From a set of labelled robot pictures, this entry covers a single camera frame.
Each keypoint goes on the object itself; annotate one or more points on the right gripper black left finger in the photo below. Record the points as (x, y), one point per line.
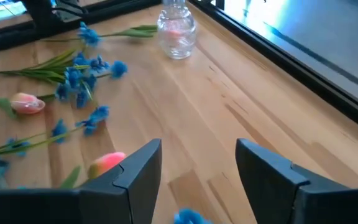
(135, 186)

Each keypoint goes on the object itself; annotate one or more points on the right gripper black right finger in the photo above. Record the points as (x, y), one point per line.
(266, 186)

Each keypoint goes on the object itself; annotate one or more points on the pink artificial tulip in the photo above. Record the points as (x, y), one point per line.
(138, 32)
(26, 104)
(107, 161)

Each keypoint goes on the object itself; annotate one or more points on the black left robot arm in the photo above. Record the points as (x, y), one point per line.
(39, 12)

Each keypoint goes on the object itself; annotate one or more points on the clear glass vase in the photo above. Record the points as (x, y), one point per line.
(176, 46)

